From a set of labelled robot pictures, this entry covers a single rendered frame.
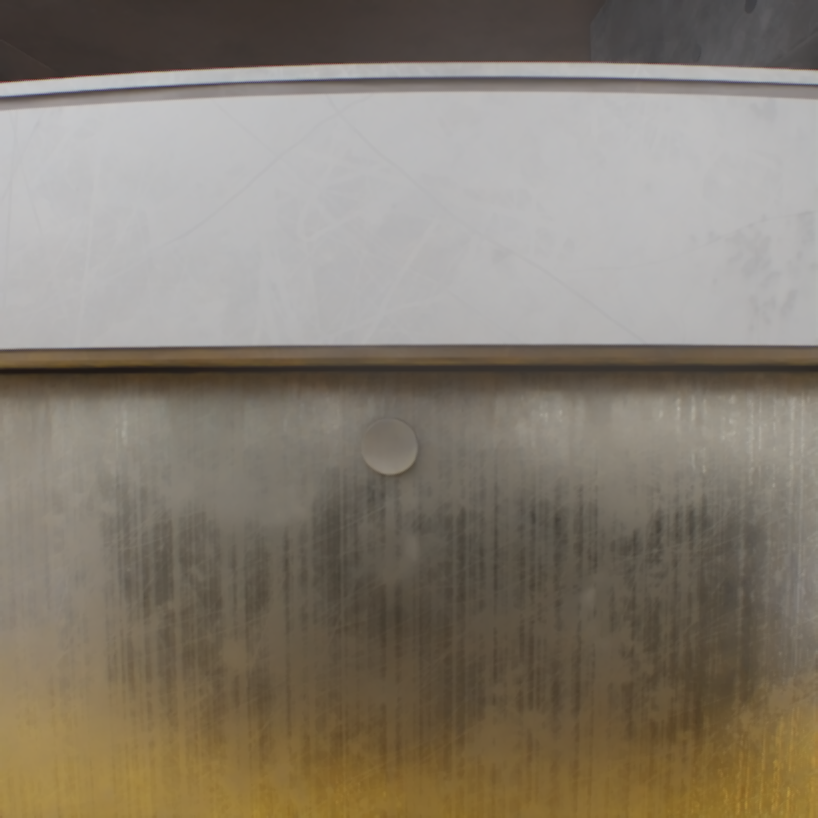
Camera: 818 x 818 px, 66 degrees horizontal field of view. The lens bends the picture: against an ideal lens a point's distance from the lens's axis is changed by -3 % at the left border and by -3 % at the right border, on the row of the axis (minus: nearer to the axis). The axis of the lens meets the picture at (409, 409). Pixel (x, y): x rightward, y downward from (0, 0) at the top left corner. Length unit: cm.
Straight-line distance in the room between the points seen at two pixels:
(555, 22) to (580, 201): 108
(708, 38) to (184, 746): 61
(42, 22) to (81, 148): 115
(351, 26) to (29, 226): 108
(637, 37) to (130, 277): 67
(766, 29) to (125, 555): 53
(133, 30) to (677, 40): 91
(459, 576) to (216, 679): 8
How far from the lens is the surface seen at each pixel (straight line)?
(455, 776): 22
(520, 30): 126
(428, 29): 125
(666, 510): 20
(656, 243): 18
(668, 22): 73
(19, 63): 107
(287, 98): 18
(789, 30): 56
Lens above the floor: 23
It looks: 1 degrees down
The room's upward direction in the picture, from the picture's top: straight up
